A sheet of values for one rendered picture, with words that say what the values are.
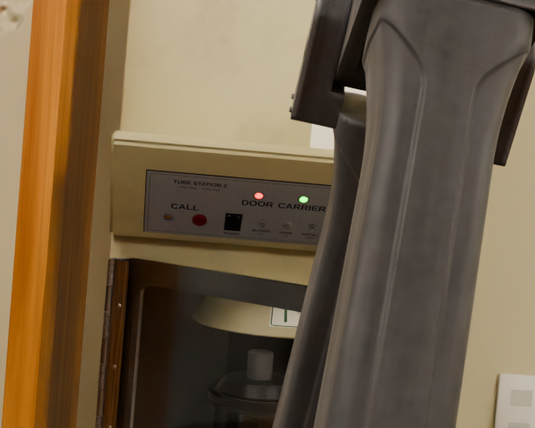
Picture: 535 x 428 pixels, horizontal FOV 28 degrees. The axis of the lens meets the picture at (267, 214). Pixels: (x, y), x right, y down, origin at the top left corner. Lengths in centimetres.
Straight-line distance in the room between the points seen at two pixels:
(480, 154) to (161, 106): 68
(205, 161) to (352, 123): 45
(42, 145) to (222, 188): 17
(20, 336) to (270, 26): 38
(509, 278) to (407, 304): 119
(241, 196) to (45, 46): 22
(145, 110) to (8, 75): 48
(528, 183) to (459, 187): 117
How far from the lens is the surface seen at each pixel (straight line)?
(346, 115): 52
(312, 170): 96
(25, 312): 99
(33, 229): 98
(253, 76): 107
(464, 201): 41
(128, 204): 101
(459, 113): 42
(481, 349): 158
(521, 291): 158
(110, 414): 108
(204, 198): 99
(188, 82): 106
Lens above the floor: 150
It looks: 3 degrees down
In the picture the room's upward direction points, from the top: 5 degrees clockwise
